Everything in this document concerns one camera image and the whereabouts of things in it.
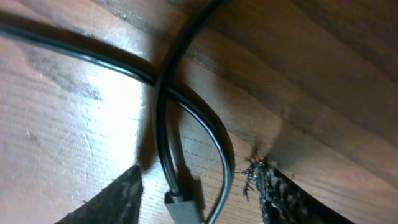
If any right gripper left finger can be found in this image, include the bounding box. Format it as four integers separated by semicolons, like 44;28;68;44
58;165;143;224

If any short black USB cable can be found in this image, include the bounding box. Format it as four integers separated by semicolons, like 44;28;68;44
0;0;236;224

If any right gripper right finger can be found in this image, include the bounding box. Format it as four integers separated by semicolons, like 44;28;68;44
241;160;351;224

